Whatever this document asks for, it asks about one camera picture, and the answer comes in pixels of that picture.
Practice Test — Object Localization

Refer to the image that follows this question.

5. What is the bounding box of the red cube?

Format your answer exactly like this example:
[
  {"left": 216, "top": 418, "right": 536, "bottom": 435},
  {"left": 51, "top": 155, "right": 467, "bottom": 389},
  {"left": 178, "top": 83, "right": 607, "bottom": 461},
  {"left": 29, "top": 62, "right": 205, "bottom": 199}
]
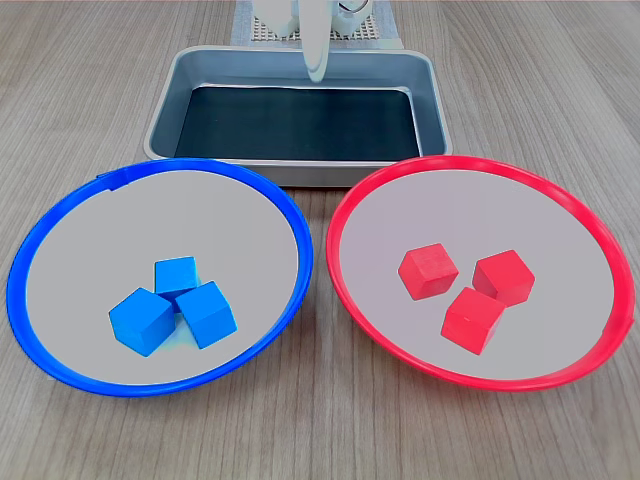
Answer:
[
  {"left": 471, "top": 249, "right": 536, "bottom": 307},
  {"left": 397, "top": 242, "right": 460, "bottom": 302},
  {"left": 440, "top": 286, "right": 507, "bottom": 357}
]

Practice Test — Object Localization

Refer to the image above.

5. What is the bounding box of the blue cube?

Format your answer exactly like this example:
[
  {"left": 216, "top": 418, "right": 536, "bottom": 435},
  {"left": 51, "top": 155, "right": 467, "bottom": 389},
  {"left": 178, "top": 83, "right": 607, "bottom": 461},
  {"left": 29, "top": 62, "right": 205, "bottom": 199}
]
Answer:
[
  {"left": 108, "top": 287, "right": 177, "bottom": 358},
  {"left": 174, "top": 280, "right": 239, "bottom": 351},
  {"left": 153, "top": 256, "right": 200, "bottom": 301}
]

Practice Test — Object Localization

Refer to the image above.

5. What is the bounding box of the black tray mat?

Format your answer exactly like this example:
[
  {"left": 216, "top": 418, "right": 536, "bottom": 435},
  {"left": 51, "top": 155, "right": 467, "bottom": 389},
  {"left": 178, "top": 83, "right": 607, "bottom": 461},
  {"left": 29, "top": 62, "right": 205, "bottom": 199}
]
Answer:
[{"left": 174, "top": 85, "right": 422, "bottom": 162}]

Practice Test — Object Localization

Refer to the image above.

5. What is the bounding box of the steel tray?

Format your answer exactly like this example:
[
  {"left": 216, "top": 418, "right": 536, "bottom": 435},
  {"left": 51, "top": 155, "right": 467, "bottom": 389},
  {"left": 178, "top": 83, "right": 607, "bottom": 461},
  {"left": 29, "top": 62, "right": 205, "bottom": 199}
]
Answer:
[{"left": 143, "top": 45, "right": 454, "bottom": 188}]

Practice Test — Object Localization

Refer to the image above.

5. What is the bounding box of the white plate red rim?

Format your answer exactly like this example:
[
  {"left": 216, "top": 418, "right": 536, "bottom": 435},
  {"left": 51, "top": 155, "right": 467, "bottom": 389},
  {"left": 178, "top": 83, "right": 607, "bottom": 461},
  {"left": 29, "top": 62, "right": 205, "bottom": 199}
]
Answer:
[{"left": 325, "top": 154, "right": 636, "bottom": 394}]

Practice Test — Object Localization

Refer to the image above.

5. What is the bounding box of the white plate blue rim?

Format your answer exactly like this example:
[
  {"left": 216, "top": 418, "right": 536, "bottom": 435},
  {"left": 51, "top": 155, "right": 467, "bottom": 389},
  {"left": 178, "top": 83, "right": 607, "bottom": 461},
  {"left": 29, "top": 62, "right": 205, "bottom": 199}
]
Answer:
[{"left": 5, "top": 157, "right": 315, "bottom": 399}]

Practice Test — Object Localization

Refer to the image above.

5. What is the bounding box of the pale perforated base plate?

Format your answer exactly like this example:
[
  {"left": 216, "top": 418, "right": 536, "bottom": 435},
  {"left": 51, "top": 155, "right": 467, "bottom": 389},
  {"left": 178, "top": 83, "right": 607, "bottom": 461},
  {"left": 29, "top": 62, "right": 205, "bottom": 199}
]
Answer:
[{"left": 248, "top": 14, "right": 380, "bottom": 43}]

